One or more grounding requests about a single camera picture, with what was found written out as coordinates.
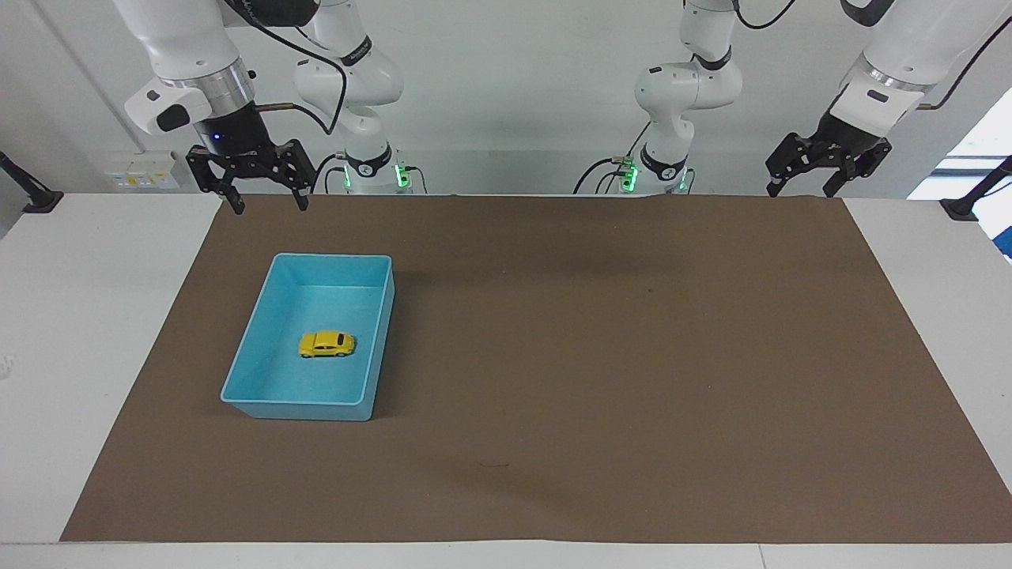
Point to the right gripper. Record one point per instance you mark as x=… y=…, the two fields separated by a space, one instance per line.
x=237 y=134

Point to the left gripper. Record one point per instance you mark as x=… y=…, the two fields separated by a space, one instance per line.
x=847 y=136

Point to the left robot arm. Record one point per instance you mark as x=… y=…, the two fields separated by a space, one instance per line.
x=909 y=39

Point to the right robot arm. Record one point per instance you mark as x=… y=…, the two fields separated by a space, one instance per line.
x=190 y=39

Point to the yellow toy beetle car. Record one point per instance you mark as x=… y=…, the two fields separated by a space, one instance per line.
x=326 y=344

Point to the black stand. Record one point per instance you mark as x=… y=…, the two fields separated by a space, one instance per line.
x=28 y=190
x=976 y=197

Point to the blue plastic bin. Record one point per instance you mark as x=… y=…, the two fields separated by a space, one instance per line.
x=312 y=340

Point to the white wall socket box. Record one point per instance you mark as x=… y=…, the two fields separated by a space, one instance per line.
x=142 y=170

